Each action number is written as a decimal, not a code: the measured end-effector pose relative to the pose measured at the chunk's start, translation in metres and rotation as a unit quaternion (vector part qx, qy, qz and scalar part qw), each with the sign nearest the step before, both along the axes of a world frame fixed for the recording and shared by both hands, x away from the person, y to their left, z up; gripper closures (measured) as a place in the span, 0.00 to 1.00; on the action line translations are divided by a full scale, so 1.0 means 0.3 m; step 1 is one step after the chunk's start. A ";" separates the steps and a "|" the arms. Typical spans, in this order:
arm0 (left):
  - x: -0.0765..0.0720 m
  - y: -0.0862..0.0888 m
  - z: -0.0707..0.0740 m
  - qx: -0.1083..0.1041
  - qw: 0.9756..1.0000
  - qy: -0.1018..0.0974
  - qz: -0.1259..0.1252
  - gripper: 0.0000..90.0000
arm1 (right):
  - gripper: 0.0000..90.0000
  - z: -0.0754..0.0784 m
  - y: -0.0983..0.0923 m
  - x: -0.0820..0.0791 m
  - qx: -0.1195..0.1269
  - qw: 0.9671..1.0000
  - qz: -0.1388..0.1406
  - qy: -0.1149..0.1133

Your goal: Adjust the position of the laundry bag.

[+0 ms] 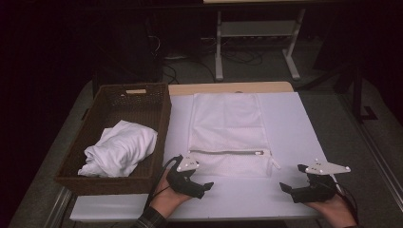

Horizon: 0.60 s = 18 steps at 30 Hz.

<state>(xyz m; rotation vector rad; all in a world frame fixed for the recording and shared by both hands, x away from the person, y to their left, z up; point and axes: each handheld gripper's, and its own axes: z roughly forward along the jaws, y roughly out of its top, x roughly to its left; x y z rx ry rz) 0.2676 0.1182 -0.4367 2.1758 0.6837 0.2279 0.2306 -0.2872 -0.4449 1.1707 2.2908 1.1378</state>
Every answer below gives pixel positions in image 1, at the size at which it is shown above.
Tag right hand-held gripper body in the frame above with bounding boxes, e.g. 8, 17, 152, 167
290, 159, 352, 204

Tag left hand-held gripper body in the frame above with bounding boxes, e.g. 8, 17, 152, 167
165, 156, 206, 200

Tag white mesh laundry bag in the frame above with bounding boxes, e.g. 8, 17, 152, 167
187, 92, 282, 179

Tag white garment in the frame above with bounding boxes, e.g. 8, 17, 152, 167
77, 119, 159, 179

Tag brown wicker basket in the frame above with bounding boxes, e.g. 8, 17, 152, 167
54, 82, 173, 197

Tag person's left hand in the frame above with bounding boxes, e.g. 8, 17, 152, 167
150, 169, 193, 219

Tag person's right hand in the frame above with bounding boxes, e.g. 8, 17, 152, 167
303, 193, 359, 228

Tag white foam board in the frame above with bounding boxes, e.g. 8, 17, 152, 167
69, 91, 331, 222

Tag black metal stand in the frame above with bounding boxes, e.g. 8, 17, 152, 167
297, 61, 378, 124

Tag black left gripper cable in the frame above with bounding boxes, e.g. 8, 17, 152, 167
144, 154, 184, 210

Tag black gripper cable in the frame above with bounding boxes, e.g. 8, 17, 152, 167
331, 177, 360, 226
144, 154, 184, 210

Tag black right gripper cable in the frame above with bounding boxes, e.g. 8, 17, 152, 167
331, 177, 360, 226

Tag metal rail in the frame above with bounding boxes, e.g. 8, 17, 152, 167
336, 93, 403, 203
44, 186, 74, 228

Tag black floor cables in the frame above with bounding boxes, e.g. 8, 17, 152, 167
161, 47, 264, 85

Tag white metal desk frame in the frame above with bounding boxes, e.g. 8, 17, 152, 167
202, 0, 307, 82

